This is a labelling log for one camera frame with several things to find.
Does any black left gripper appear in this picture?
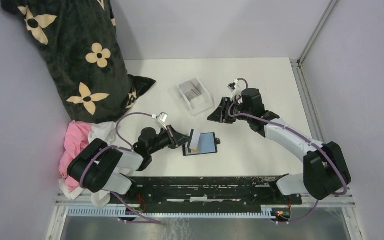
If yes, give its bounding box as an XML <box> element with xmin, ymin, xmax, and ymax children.
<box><xmin>148</xmin><ymin>124</ymin><xmax>192</xmax><ymax>155</ymax></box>

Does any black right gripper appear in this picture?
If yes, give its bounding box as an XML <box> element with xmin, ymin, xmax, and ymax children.
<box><xmin>207</xmin><ymin>96</ymin><xmax>252</xmax><ymax>124</ymax></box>

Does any grey striped card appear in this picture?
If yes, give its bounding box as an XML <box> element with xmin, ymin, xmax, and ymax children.
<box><xmin>186</xmin><ymin>129</ymin><xmax>202</xmax><ymax>151</ymax></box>

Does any black card holder wallet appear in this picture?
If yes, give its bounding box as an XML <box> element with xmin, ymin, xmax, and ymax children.
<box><xmin>182</xmin><ymin>132</ymin><xmax>221</xmax><ymax>157</ymax></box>

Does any clear plastic card box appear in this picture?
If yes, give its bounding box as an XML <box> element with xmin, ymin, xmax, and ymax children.
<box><xmin>176</xmin><ymin>77</ymin><xmax>214</xmax><ymax>116</ymax></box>

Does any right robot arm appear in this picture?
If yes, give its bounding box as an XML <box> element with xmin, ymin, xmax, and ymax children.
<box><xmin>207</xmin><ymin>88</ymin><xmax>352</xmax><ymax>204</ymax></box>

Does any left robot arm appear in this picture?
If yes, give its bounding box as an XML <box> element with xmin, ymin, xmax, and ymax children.
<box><xmin>67</xmin><ymin>125</ymin><xmax>191</xmax><ymax>204</ymax></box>

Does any stack of grey cards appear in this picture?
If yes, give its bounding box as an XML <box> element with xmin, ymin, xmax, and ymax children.
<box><xmin>179</xmin><ymin>81</ymin><xmax>202</xmax><ymax>101</ymax></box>

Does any white cloth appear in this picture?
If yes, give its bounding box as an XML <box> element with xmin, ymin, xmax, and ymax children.
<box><xmin>58</xmin><ymin>122</ymin><xmax>120</xmax><ymax>200</ymax></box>

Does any pink cloth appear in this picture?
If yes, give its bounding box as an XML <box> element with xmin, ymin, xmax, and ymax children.
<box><xmin>58</xmin><ymin>120</ymin><xmax>93</xmax><ymax>193</ymax></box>

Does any black floral plush blanket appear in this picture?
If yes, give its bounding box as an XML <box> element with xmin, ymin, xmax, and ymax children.
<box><xmin>0</xmin><ymin>0</ymin><xmax>156</xmax><ymax>124</ymax></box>

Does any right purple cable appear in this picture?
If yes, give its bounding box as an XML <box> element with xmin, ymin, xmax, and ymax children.
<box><xmin>228</xmin><ymin>77</ymin><xmax>349</xmax><ymax>225</ymax></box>

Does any purple cable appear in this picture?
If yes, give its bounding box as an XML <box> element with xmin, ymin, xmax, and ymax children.
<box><xmin>228</xmin><ymin>77</ymin><xmax>349</xmax><ymax>225</ymax></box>
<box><xmin>79</xmin><ymin>112</ymin><xmax>163</xmax><ymax>224</ymax></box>

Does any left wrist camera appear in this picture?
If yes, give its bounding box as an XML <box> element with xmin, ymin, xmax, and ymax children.
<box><xmin>151</xmin><ymin>112</ymin><xmax>168</xmax><ymax>130</ymax></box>

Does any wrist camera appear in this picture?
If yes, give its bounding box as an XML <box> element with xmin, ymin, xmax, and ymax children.
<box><xmin>151</xmin><ymin>112</ymin><xmax>168</xmax><ymax>130</ymax></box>
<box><xmin>228</xmin><ymin>78</ymin><xmax>248</xmax><ymax>101</ymax></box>

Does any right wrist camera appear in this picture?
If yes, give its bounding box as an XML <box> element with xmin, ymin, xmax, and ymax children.
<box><xmin>228</xmin><ymin>78</ymin><xmax>248</xmax><ymax>101</ymax></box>

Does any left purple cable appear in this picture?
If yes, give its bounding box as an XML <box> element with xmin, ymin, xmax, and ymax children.
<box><xmin>79</xmin><ymin>112</ymin><xmax>163</xmax><ymax>224</ymax></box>

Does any slotted cable duct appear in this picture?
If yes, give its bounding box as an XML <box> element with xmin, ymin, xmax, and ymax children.
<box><xmin>66</xmin><ymin>206</ymin><xmax>274</xmax><ymax>220</ymax></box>

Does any aluminium frame rail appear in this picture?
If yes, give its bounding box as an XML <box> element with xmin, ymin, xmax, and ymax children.
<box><xmin>290</xmin><ymin>0</ymin><xmax>364</xmax><ymax>240</ymax></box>

